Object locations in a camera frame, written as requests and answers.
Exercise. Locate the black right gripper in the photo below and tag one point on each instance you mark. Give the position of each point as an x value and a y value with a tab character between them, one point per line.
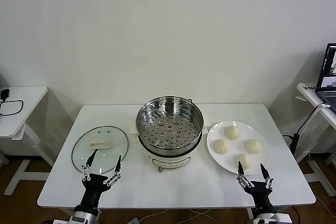
260	191

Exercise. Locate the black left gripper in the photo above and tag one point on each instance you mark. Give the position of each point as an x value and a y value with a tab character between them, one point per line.
93	184

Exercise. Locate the white steamed baozi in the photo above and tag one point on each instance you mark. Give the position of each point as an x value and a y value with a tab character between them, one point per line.
252	146
221	146
246	161
232	132

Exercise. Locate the round glass pot lid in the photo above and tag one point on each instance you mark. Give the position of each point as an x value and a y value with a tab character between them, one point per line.
78	150

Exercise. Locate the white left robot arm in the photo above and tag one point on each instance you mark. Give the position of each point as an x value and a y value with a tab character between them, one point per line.
84	218

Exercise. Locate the perforated steel steamer basket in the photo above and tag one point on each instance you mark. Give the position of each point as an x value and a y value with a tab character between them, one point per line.
170	132

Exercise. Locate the round white plate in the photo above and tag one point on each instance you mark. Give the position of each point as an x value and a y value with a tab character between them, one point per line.
218	163

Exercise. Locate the black hanging power brick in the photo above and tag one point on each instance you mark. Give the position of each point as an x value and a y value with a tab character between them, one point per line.
295	142

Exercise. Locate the white electric cooking pot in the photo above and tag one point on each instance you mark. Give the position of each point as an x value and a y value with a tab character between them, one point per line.
168	161

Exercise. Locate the white floor power strip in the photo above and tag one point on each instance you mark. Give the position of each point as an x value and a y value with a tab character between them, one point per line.
135	221

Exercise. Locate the white side table with adapter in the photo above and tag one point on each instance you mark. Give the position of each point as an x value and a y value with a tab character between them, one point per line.
29	98

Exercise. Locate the black power adapter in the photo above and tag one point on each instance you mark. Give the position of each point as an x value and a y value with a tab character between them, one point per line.
4	94

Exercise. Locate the open dark laptop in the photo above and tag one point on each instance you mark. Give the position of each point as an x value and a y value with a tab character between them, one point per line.
328	72

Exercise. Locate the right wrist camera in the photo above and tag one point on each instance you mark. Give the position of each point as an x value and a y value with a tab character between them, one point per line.
283	218

